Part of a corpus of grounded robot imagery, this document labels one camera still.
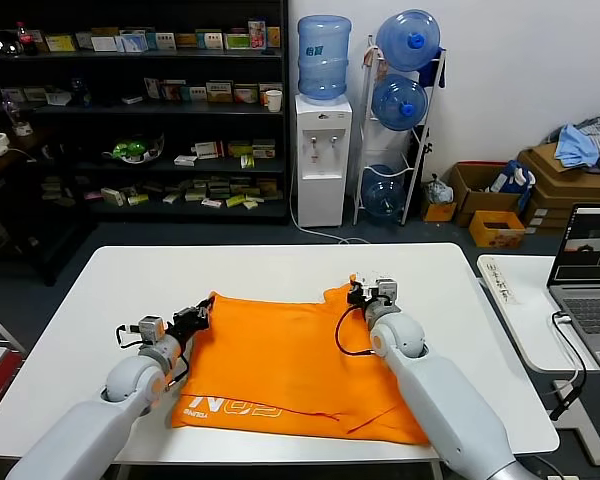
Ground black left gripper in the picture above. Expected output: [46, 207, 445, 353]
[172, 297, 217, 344]

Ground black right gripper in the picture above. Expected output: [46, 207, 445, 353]
[347, 273, 380, 307]

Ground orange t-shirt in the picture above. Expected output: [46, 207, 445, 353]
[170, 284, 431, 446]

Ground white water dispenser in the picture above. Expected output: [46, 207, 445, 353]
[294, 93, 353, 229]

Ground small yellow box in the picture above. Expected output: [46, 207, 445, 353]
[420, 198, 457, 224]

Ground grey plastic bag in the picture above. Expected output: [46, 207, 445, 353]
[423, 174, 455, 205]

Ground white labelled power strip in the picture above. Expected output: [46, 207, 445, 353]
[479, 257, 524, 306]

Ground open brown cardboard box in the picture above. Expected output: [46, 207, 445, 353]
[449, 160, 522, 229]

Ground white metal jug rack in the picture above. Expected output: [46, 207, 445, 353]
[352, 33, 447, 227]

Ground small orange box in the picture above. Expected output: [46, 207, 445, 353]
[468, 210, 526, 250]

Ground white side table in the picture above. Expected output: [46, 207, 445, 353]
[474, 254, 600, 469]

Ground bowl of green fruit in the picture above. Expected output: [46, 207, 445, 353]
[102, 132, 166, 165]

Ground black shelving unit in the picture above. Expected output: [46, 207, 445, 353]
[0, 0, 289, 226]

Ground blue white plastic bag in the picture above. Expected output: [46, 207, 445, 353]
[489, 160, 536, 200]

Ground yellow labelled carton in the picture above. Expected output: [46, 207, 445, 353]
[205, 81, 235, 104]

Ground white carton red print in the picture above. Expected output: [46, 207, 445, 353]
[160, 80, 187, 103]

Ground stacked brown cardboard boxes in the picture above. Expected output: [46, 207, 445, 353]
[515, 142, 600, 235]

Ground upright blue water jug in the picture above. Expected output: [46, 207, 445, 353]
[298, 14, 353, 105]

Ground pink hanging cloth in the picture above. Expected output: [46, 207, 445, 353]
[362, 44, 386, 81]

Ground grey laptop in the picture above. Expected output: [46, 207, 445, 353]
[547, 202, 600, 376]

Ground dark blue bottle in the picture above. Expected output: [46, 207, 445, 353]
[71, 77, 93, 107]

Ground white carton green label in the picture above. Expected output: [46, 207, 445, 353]
[196, 30, 225, 51]

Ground clear plastic bottle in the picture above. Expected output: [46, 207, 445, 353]
[1, 95, 34, 138]

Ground pink printed tall carton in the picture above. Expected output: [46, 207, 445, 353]
[247, 19, 268, 51]

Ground blue white carton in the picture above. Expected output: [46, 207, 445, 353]
[119, 32, 149, 53]

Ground yellow green flat carton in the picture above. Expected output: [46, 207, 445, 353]
[44, 33, 76, 53]

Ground cola bottle red label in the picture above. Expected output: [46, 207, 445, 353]
[14, 20, 38, 56]

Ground shiny dark round pot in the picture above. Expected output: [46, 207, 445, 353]
[0, 29, 24, 54]

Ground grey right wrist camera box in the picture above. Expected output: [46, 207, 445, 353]
[374, 278, 399, 306]

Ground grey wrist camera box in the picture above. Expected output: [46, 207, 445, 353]
[138, 316, 165, 345]
[374, 278, 399, 306]

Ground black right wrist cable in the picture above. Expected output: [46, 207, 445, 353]
[335, 303, 377, 357]

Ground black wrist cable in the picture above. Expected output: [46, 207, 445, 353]
[114, 323, 142, 352]
[335, 303, 377, 357]

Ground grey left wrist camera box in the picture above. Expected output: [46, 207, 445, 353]
[138, 316, 165, 345]

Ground white power cable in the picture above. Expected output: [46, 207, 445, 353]
[289, 174, 369, 246]

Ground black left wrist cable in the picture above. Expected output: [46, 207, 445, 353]
[114, 323, 142, 352]

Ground white wire rack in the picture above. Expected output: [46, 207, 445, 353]
[0, 302, 26, 361]

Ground black laptop cable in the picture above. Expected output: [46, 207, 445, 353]
[547, 310, 587, 421]

